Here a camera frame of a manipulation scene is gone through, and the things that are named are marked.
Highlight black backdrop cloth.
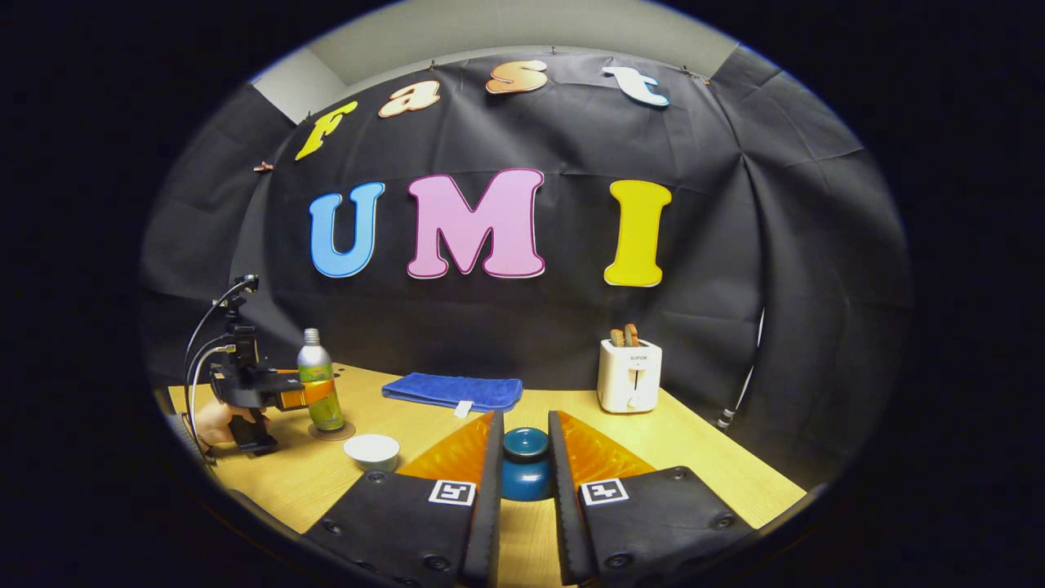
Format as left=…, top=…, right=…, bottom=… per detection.
left=139, top=45, right=911, bottom=491

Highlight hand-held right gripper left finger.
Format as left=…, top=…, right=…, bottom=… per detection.
left=302, top=410, right=505, bottom=588

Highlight thin white cable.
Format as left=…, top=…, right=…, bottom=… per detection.
left=717, top=309, right=764, bottom=430

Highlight folded blue towel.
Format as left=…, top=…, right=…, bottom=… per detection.
left=381, top=372, right=523, bottom=417

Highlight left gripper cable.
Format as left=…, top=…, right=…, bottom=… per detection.
left=184, top=282, right=246, bottom=463

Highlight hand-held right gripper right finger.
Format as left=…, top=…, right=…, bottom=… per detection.
left=547, top=410, right=758, bottom=587

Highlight white toaster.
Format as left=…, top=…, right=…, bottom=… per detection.
left=597, top=338, right=663, bottom=414

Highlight silver green water bottle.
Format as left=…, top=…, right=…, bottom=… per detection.
left=296, top=328, right=345, bottom=432

